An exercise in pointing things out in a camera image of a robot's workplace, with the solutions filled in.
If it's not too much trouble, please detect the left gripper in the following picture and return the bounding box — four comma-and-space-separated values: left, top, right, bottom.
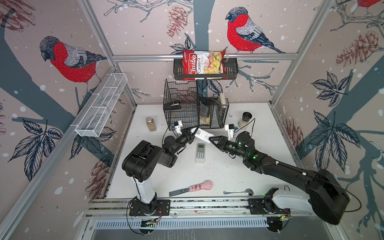
171, 126, 199, 156

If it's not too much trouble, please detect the white remote control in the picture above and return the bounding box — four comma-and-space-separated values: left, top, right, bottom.
195, 128, 214, 144
195, 143, 206, 164

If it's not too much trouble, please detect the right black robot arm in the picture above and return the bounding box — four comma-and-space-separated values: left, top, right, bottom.
209, 132, 350, 225

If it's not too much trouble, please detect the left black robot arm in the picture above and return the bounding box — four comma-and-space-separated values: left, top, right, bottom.
122, 126, 202, 212

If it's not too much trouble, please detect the black stapler in basket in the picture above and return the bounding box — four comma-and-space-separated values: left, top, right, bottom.
164, 101, 182, 111

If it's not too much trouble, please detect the black lid shaker jar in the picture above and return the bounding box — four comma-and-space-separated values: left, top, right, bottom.
239, 112, 252, 130

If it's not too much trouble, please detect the brown spice jar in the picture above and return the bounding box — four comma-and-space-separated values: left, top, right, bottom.
146, 117, 157, 132

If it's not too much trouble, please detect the red cassava chips bag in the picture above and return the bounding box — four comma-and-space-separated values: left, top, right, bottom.
183, 50, 226, 76

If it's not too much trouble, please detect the metal spoon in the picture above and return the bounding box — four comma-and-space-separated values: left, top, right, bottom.
223, 189, 254, 196

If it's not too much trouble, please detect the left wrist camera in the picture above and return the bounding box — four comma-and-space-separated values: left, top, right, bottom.
173, 121, 183, 135

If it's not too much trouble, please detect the black wire basket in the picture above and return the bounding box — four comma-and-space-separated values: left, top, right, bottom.
163, 80, 229, 130

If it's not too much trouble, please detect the pink handled knife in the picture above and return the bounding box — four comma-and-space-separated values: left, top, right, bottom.
169, 180, 213, 197

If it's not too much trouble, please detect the black wall shelf basket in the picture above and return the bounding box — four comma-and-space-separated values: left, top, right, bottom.
173, 58, 239, 81

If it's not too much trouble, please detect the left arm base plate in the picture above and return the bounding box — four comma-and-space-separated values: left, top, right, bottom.
128, 198, 171, 217

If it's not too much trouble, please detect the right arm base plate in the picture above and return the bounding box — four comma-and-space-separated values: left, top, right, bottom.
247, 198, 291, 216

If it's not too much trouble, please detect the white wire wall shelf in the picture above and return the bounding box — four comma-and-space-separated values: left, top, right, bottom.
75, 73, 128, 138

